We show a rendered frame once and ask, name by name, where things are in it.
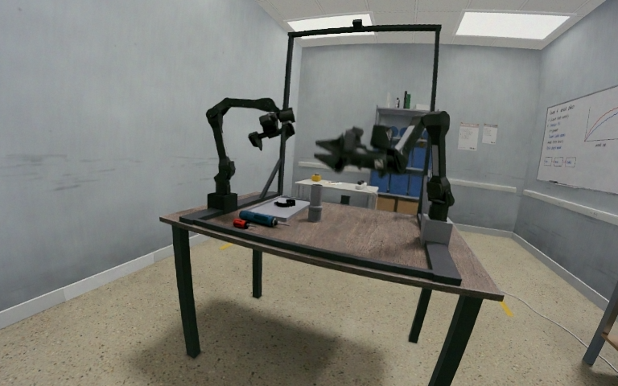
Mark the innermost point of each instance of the blue electric screwdriver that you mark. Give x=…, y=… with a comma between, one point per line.
x=259, y=218

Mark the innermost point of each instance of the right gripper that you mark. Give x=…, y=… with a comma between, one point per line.
x=286, y=131

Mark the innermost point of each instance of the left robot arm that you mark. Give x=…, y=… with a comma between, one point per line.
x=437, y=125

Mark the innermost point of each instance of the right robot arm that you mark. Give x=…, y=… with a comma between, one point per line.
x=215, y=120

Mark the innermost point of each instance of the red screwdriver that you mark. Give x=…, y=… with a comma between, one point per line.
x=242, y=224

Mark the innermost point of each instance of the black metal overhead frame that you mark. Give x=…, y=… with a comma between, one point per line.
x=279, y=167

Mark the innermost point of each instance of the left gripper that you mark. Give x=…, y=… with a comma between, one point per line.
x=358, y=157

